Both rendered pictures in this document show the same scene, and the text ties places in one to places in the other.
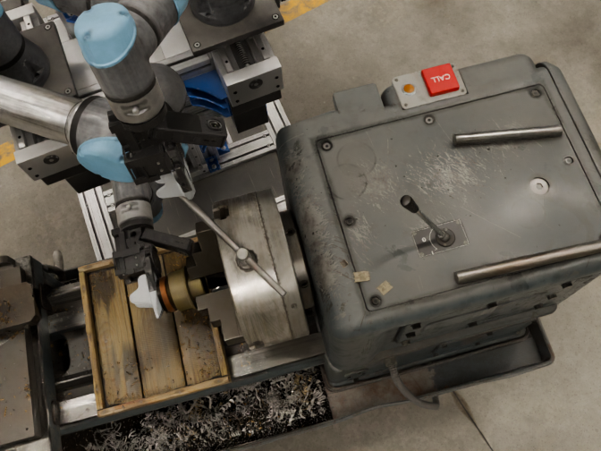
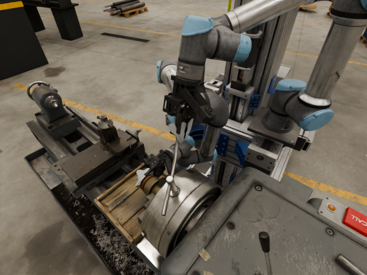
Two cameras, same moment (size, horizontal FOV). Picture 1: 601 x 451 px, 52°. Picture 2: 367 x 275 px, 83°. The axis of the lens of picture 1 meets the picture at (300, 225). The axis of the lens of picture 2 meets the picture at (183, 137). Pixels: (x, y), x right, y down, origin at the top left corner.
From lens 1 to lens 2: 55 cm
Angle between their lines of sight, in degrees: 37
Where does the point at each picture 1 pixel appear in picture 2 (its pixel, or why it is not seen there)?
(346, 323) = (170, 265)
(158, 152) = (178, 101)
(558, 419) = not seen: outside the picture
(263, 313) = (155, 220)
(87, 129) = not seen: hidden behind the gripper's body
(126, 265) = (149, 160)
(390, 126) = (301, 211)
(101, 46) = (188, 22)
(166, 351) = (133, 208)
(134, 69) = (193, 46)
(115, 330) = (132, 185)
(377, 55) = not seen: hidden behind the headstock
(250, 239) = (185, 186)
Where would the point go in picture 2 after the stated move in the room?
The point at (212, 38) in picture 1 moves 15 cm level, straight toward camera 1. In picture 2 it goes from (259, 129) to (244, 145)
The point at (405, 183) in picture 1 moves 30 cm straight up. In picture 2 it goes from (280, 244) to (341, 170)
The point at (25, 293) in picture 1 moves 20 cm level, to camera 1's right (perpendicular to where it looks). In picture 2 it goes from (125, 145) to (145, 167)
